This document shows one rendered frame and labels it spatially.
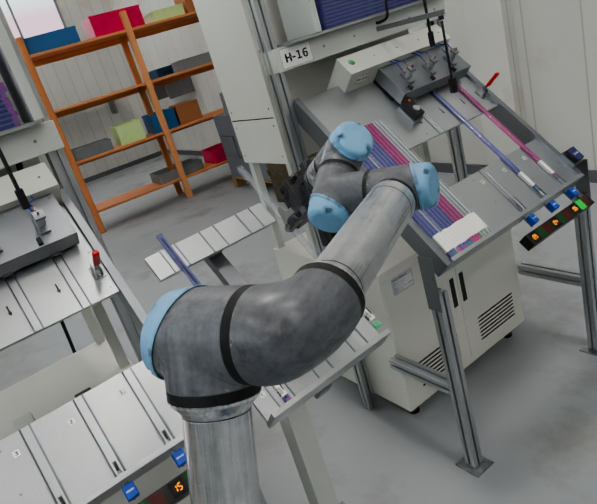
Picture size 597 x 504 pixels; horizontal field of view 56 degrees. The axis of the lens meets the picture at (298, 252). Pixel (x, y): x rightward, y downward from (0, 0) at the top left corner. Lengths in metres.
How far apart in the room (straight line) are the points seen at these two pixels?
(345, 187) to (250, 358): 0.42
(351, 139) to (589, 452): 1.37
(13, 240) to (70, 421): 0.43
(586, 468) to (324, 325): 1.48
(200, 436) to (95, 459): 0.58
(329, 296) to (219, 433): 0.21
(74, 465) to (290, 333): 0.75
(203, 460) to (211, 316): 0.18
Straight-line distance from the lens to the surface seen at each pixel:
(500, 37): 4.14
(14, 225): 1.44
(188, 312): 0.65
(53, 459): 1.26
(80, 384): 1.89
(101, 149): 6.52
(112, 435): 1.26
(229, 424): 0.68
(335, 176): 0.96
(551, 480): 1.96
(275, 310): 0.59
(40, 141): 1.52
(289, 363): 0.60
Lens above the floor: 1.41
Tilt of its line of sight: 21 degrees down
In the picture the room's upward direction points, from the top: 17 degrees counter-clockwise
